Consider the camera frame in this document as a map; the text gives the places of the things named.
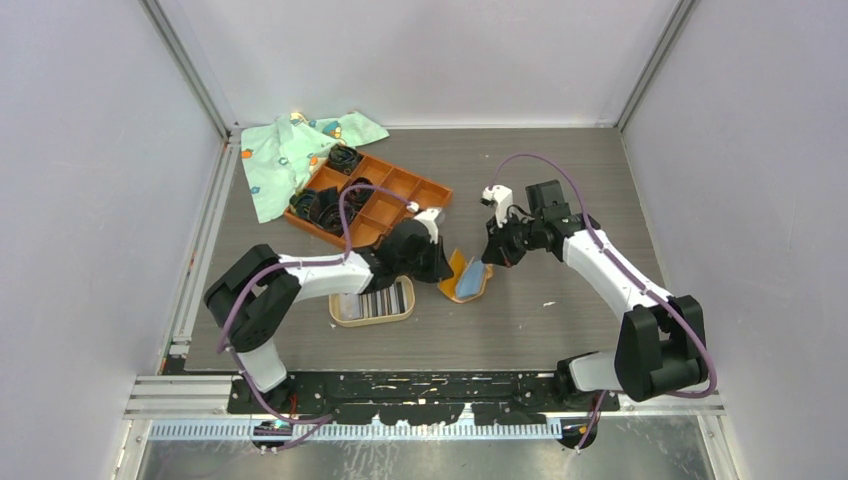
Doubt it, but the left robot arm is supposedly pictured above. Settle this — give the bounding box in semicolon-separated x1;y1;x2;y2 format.
203;219;454;413

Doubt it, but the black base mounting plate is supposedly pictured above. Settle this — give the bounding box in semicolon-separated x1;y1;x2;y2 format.
264;371;620;426

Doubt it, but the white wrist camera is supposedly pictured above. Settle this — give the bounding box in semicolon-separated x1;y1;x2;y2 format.
413;207;444;244
481;184;514;228

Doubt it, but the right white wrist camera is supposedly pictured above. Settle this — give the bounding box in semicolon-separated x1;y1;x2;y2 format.
481;184;514;228

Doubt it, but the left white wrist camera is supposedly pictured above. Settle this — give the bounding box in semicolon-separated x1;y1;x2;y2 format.
413;207;444;244

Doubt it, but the white slotted cable duct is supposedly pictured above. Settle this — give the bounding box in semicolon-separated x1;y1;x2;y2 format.
148;418;562;441

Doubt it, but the rolled dark belt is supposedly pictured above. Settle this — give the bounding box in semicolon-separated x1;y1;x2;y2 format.
327;144;363;176
289;188;326;223
346;177;373;209
313;187;362;237

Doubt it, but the oval wooden card tray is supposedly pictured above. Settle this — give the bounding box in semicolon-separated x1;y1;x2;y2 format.
328;276;415;328

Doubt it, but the orange leather card holder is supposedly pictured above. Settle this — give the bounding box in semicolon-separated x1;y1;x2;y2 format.
438;249;494;304

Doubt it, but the rolled dark belt middle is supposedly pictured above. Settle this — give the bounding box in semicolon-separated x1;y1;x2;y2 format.
346;177;373;209

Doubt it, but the stack of credit cards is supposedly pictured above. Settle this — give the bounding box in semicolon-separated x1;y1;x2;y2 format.
337;280;408;322

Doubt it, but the orange compartment organizer tray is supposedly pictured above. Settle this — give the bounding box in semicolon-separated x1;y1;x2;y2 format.
283;153;453;249

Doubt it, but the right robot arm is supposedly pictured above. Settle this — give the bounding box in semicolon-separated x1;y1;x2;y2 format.
481;180;714;411

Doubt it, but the rolled dark belt top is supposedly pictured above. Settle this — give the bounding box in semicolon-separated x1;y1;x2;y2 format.
327;144;363;176

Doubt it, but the green patterned cloth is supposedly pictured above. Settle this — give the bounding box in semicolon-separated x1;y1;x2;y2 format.
241;111;389;224

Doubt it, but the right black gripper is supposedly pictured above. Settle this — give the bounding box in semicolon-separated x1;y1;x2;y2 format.
483;209;544;268

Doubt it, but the rolled dark belt left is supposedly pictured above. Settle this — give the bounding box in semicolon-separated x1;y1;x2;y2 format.
289;188;326;223

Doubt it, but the rolled dark belt front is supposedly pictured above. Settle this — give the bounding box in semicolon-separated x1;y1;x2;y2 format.
313;187;362;237

